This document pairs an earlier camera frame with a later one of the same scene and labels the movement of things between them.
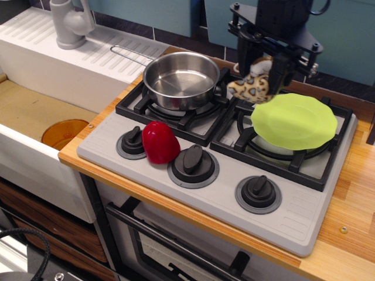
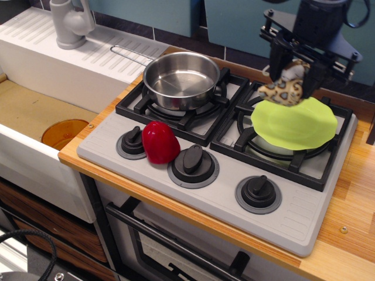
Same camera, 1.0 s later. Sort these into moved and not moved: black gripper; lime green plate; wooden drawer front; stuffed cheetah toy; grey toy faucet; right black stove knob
Moved: black gripper; stuffed cheetah toy
Not moved: wooden drawer front; lime green plate; right black stove knob; grey toy faucet
